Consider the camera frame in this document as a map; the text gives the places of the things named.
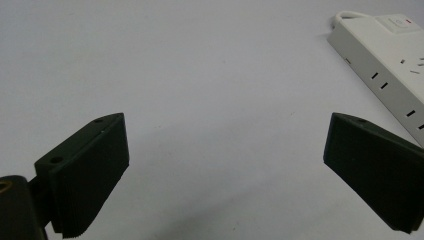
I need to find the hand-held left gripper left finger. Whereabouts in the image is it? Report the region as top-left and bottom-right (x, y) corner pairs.
(34, 112), (130, 239)

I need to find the white power strip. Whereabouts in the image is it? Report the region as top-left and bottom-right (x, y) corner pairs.
(326, 13), (424, 148)

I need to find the white power strip cable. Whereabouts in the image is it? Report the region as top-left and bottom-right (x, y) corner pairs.
(330, 10), (376, 31)

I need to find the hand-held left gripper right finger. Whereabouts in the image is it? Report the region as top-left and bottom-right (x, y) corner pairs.
(322, 112), (424, 235)

